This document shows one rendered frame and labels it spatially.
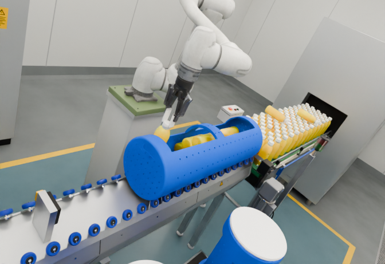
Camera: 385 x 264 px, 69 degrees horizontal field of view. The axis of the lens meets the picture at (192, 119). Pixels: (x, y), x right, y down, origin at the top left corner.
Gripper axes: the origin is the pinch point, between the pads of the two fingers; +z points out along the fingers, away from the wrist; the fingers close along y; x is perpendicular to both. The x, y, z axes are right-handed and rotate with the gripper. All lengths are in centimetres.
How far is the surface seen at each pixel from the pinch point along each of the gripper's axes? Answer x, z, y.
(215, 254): 9, 45, 47
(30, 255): -59, 33, 15
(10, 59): -11, 47, -148
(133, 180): -11.3, 31.2, 2.8
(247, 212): 25, 27, 45
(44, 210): -53, 25, 7
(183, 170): -0.3, 15.3, 18.0
